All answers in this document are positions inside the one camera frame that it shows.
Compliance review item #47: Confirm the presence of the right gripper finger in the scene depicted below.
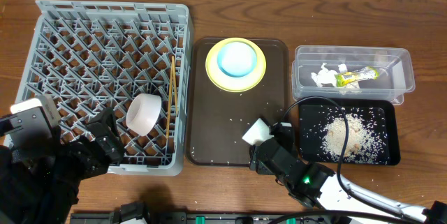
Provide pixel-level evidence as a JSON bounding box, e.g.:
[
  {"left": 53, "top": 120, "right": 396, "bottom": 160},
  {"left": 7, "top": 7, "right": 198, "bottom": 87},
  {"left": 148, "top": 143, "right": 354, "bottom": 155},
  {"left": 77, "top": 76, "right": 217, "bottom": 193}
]
[
  {"left": 270, "top": 122, "right": 295, "bottom": 154},
  {"left": 249, "top": 149, "right": 271, "bottom": 175}
]

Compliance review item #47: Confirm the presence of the white bowl with food residue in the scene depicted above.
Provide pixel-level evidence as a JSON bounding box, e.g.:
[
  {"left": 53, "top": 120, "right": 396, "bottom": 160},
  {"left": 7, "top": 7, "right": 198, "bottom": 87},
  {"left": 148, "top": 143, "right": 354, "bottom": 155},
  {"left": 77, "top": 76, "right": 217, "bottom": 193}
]
[{"left": 242, "top": 118, "right": 273, "bottom": 145}]

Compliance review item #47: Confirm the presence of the white cup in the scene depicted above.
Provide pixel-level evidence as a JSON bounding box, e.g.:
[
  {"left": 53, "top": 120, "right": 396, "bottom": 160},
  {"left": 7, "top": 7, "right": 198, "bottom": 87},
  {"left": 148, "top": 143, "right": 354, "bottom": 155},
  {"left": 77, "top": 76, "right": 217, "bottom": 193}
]
[{"left": 126, "top": 94, "right": 162, "bottom": 136}]

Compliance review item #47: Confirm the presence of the white tissue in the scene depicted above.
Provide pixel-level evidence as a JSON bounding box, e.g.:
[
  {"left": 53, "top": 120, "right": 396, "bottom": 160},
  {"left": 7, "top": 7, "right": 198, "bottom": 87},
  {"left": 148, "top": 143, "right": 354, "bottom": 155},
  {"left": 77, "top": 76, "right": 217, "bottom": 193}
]
[{"left": 311, "top": 63, "right": 347, "bottom": 88}]

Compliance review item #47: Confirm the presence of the wooden chopstick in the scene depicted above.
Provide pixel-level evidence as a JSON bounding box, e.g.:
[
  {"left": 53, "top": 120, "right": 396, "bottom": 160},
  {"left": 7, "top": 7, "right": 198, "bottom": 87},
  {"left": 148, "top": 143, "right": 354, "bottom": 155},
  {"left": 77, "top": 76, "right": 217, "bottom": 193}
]
[
  {"left": 166, "top": 55, "right": 175, "bottom": 141},
  {"left": 171, "top": 56, "right": 178, "bottom": 115}
]

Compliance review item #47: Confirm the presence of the green yellow snack wrapper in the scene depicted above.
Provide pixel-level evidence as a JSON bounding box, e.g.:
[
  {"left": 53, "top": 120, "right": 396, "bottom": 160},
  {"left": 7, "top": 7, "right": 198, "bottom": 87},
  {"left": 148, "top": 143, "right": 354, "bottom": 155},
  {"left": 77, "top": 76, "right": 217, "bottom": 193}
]
[{"left": 335, "top": 66, "right": 379, "bottom": 87}]

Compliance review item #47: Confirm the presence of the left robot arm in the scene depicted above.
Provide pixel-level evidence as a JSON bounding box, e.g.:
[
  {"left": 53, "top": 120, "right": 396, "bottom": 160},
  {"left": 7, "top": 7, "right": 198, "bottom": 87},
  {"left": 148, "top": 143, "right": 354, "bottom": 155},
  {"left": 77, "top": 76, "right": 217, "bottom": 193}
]
[{"left": 1, "top": 107, "right": 124, "bottom": 223}]

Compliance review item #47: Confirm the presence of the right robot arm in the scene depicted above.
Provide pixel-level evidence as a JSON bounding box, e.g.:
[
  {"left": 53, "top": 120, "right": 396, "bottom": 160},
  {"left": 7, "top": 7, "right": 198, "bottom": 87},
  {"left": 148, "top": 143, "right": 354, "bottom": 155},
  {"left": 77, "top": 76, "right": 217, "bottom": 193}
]
[{"left": 242, "top": 119, "right": 446, "bottom": 223}]

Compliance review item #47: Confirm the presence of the grey plastic dishwasher rack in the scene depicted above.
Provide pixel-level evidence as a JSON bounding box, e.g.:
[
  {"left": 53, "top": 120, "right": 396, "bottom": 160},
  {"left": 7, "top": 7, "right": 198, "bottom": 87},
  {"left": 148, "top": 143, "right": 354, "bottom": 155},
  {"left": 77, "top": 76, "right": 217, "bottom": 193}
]
[{"left": 16, "top": 0, "right": 193, "bottom": 176}]

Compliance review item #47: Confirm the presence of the dark brown serving tray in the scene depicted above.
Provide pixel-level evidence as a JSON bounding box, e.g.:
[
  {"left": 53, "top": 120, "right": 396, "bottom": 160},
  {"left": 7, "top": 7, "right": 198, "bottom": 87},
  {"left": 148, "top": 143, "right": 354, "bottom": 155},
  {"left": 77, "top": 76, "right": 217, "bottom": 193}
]
[{"left": 185, "top": 38, "right": 290, "bottom": 167}]

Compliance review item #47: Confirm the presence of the pile of rice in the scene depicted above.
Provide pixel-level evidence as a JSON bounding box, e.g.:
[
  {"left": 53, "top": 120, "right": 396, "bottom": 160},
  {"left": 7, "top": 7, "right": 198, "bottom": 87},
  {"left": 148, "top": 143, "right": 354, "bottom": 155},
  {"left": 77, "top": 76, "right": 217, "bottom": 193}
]
[{"left": 321, "top": 114, "right": 381, "bottom": 163}]

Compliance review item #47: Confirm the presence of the black tray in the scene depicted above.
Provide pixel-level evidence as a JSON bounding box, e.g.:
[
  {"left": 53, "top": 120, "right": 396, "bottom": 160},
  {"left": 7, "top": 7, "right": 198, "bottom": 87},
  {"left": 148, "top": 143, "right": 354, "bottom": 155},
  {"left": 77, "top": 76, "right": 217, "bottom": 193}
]
[{"left": 298, "top": 99, "right": 400, "bottom": 165}]

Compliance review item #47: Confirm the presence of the clear plastic container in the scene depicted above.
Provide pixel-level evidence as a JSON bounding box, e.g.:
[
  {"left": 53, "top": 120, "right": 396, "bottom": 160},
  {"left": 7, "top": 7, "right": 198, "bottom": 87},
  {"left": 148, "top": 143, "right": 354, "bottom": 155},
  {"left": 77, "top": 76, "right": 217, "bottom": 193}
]
[{"left": 291, "top": 45, "right": 416, "bottom": 105}]

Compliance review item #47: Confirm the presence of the yellow plate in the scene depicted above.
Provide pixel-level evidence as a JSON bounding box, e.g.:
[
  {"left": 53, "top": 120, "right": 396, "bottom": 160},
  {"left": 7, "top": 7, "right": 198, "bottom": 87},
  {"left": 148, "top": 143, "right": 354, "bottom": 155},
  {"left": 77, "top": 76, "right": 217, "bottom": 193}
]
[{"left": 205, "top": 38, "right": 267, "bottom": 93}]

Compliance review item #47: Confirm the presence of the light blue bowl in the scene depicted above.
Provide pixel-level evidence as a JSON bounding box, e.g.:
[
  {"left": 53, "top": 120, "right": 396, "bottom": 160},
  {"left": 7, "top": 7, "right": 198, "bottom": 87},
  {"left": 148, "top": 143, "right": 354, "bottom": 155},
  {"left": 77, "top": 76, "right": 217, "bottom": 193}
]
[{"left": 217, "top": 42, "right": 257, "bottom": 77}]

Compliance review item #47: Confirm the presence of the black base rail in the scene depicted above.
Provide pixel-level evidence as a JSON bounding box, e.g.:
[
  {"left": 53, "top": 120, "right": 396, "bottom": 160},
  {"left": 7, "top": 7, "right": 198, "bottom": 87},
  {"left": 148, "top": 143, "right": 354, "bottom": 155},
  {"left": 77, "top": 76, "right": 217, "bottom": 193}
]
[{"left": 68, "top": 201, "right": 355, "bottom": 224}]

